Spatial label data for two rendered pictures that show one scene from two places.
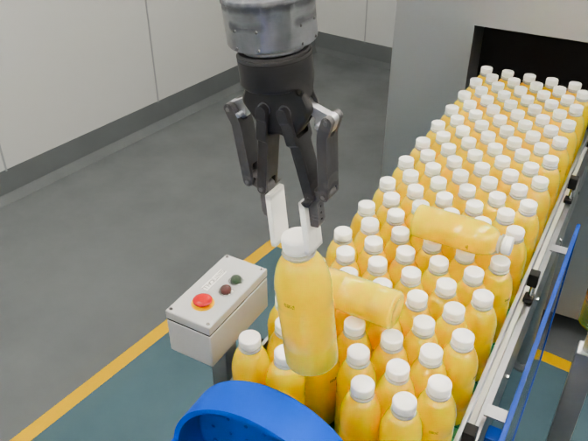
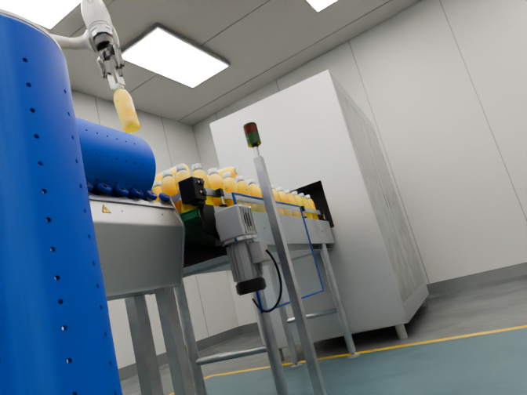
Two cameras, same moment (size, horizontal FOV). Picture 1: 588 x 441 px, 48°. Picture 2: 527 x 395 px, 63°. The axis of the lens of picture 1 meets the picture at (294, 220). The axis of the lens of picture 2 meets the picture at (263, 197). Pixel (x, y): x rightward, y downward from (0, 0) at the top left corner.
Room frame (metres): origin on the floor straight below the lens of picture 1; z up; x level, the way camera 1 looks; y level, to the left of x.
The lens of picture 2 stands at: (-0.99, -0.29, 0.52)
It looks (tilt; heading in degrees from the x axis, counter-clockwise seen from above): 12 degrees up; 354
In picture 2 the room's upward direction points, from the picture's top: 15 degrees counter-clockwise
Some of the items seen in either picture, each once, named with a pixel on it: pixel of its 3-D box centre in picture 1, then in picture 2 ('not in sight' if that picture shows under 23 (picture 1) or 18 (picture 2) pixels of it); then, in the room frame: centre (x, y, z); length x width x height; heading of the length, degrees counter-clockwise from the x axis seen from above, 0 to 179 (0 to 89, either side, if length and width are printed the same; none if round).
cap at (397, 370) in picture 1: (397, 370); not in sight; (0.77, -0.17, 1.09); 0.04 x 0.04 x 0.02
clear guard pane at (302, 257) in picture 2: (524, 391); (285, 248); (1.07, -0.55, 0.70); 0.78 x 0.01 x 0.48; 151
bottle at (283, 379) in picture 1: (285, 395); not in sight; (0.80, 0.01, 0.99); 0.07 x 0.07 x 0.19
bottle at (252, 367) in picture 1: (251, 380); not in sight; (0.84, 0.08, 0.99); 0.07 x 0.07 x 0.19
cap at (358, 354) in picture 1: (358, 354); not in sight; (0.80, -0.11, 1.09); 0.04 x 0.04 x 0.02
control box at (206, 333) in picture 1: (220, 307); not in sight; (0.97, 0.15, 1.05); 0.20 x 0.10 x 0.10; 151
